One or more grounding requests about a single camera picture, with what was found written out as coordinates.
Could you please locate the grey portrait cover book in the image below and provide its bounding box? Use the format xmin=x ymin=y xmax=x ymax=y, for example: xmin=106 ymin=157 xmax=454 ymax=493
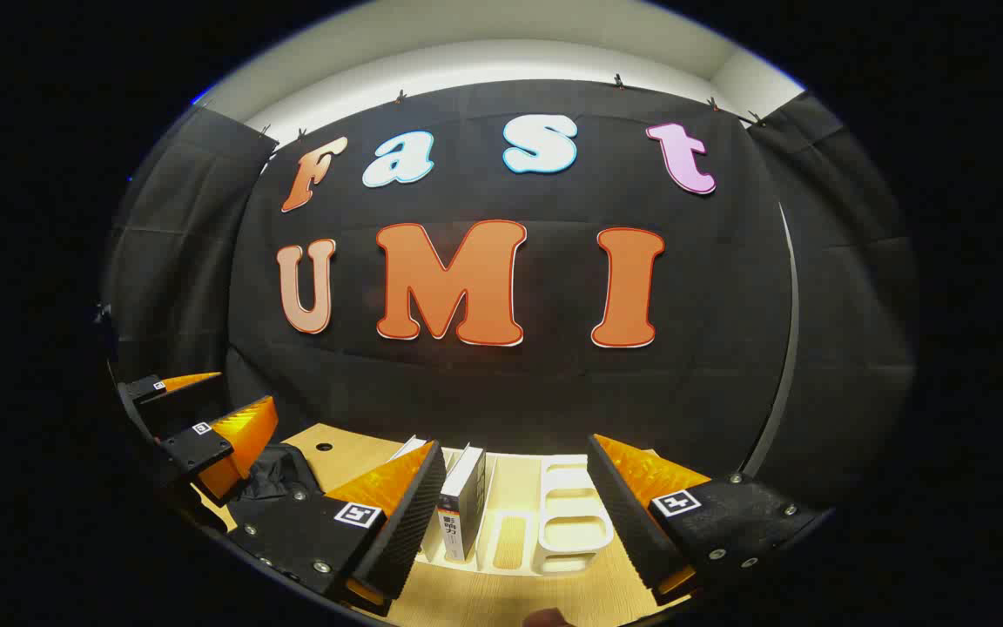
xmin=437 ymin=444 xmax=487 ymax=563

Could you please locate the black backdrop cloth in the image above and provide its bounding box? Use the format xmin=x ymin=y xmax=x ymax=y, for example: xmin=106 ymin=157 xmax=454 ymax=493
xmin=101 ymin=78 xmax=916 ymax=523

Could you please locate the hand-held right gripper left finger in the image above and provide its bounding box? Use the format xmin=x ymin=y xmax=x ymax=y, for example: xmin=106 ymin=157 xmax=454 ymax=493
xmin=225 ymin=440 xmax=448 ymax=617

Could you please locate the white bookshelf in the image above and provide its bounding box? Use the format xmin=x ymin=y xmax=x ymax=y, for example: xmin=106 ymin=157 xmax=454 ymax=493
xmin=417 ymin=444 xmax=620 ymax=577

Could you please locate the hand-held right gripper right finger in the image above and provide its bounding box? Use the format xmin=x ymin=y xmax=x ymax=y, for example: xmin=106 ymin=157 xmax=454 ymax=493
xmin=587 ymin=433 xmax=835 ymax=607

